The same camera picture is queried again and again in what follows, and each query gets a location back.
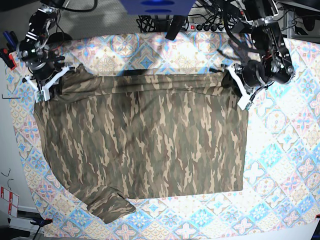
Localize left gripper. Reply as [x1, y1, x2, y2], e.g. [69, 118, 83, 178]
[221, 62, 267, 94]

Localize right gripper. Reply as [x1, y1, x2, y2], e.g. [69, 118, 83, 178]
[28, 61, 64, 99]

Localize camouflage T-shirt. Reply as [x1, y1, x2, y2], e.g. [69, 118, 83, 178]
[34, 65, 249, 224]

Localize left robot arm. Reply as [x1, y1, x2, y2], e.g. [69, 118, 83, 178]
[222, 0, 295, 93]

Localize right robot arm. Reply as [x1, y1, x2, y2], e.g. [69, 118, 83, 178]
[16, 0, 70, 103]

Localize black allen key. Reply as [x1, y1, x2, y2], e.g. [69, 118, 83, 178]
[1, 94, 21, 100]

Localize red white label tag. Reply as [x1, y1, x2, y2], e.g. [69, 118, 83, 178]
[0, 186, 19, 218]

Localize patterned tile tablecloth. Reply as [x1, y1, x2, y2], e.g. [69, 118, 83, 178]
[0, 39, 320, 240]

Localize black orange clamp bottom left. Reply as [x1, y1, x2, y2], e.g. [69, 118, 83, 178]
[30, 217, 53, 239]

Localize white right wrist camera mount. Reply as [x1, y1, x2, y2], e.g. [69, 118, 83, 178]
[22, 66, 75, 103]

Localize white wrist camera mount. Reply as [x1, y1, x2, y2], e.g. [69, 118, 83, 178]
[22, 66, 75, 103]
[226, 65, 252, 111]

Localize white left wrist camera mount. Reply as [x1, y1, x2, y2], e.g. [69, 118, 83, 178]
[226, 65, 252, 111]

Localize blue handled clamp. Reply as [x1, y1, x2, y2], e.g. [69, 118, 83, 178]
[3, 30, 19, 52]

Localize power strip with red switch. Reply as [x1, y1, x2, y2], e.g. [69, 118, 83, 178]
[184, 22, 226, 33]

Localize black post under mount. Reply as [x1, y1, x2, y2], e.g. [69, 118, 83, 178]
[165, 15, 186, 41]

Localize tangled black cables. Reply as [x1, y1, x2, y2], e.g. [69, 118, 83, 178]
[136, 15, 157, 34]

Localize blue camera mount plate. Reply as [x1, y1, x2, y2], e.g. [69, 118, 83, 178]
[120, 0, 196, 16]

